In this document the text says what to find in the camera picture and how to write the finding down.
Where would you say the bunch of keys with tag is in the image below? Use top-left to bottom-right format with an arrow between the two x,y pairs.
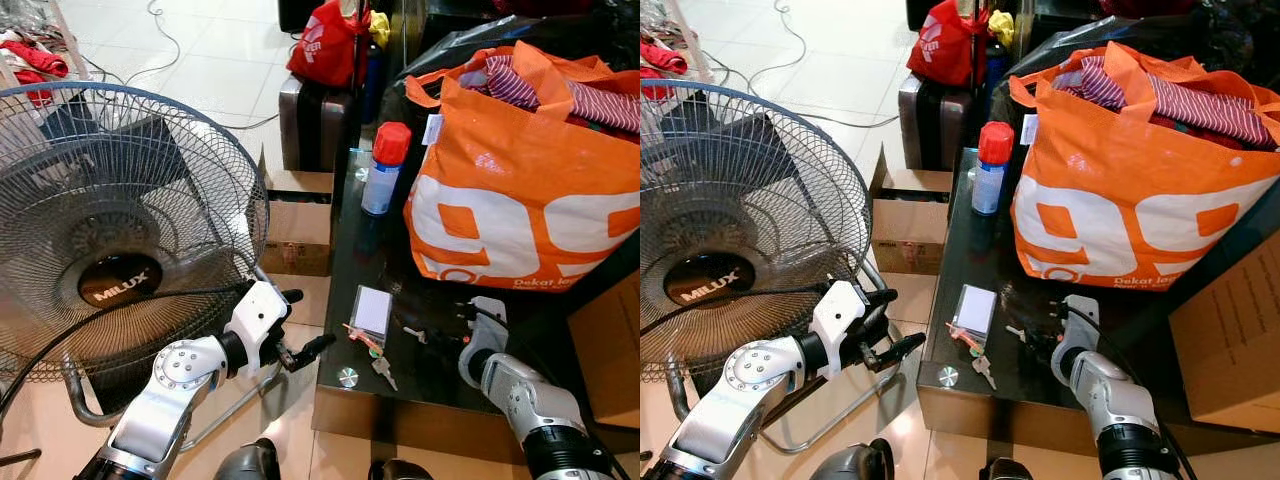
944,321 -> 999,392
342,321 -> 399,392

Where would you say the open brown cardboard box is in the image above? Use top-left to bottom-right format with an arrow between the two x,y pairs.
867,146 -> 952,278
257,148 -> 335,279

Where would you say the small white card box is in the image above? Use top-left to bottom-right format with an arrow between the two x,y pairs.
952,284 -> 999,337
351,286 -> 394,339

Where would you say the black glass-top table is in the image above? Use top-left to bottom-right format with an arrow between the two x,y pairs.
916,146 -> 1280,459
311,146 -> 641,463

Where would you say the dark left robot leg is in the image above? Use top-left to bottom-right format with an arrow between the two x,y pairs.
214,437 -> 282,480
809,437 -> 895,480

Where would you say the dark robot leg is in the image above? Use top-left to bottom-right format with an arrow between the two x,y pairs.
809,437 -> 895,480
214,437 -> 282,480
979,456 -> 1047,480
367,457 -> 434,480

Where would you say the orange and white shopping bag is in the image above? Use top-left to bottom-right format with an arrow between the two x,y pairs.
403,40 -> 641,293
1007,40 -> 1280,293

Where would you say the closed brown cardboard box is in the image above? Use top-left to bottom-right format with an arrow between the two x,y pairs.
1167,228 -> 1280,435
567,268 -> 641,431

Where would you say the dark right robot leg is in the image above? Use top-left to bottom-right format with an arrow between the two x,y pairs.
367,457 -> 434,480
979,456 -> 1047,480

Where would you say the spray can with red cap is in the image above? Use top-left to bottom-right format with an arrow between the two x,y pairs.
361,121 -> 413,217
970,121 -> 1016,217

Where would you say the grey hard-shell suitcase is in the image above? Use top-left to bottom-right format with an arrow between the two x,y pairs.
278,73 -> 363,174
897,70 -> 978,172

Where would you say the red cloth bag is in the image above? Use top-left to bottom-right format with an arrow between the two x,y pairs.
906,0 -> 992,88
286,0 -> 374,90

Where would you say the red white striped cloth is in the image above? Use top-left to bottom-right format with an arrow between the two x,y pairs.
1055,54 -> 1280,151
468,54 -> 641,137

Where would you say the red garment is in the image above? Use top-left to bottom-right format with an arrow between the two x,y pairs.
640,38 -> 690,101
0,38 -> 70,107

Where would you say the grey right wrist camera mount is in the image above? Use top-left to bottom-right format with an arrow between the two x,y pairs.
459,296 -> 510,387
1050,294 -> 1102,387

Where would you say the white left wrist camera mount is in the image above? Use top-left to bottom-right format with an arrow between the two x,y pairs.
226,281 -> 292,378
808,281 -> 870,378

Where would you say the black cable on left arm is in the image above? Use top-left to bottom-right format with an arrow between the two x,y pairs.
640,283 -> 847,339
0,282 -> 251,417

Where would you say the grey wire-cage standing fan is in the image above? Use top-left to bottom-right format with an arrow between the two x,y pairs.
0,81 -> 303,454
640,79 -> 901,456

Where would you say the thin cable on floor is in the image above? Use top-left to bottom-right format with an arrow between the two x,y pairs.
72,0 -> 293,132
698,0 -> 901,131

